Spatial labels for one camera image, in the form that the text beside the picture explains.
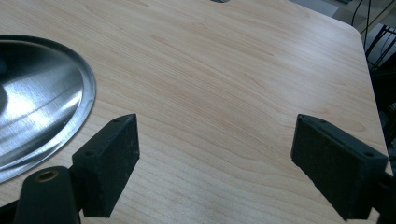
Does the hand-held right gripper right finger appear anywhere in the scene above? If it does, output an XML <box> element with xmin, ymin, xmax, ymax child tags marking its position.
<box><xmin>290</xmin><ymin>113</ymin><xmax>389</xmax><ymax>221</ymax></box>

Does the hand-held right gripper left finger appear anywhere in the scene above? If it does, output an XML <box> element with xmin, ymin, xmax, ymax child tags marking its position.
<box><xmin>71</xmin><ymin>113</ymin><xmax>141</xmax><ymax>218</ymax></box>

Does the stainless steel bowl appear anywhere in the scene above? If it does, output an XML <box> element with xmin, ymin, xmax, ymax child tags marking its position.
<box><xmin>0</xmin><ymin>34</ymin><xmax>97</xmax><ymax>185</ymax></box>

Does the black metal stand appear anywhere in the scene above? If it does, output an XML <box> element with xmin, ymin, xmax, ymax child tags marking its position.
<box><xmin>363</xmin><ymin>24</ymin><xmax>396</xmax><ymax>74</ymax></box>

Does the black cable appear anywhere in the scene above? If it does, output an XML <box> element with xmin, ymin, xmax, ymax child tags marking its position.
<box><xmin>350</xmin><ymin>0</ymin><xmax>373</xmax><ymax>48</ymax></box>

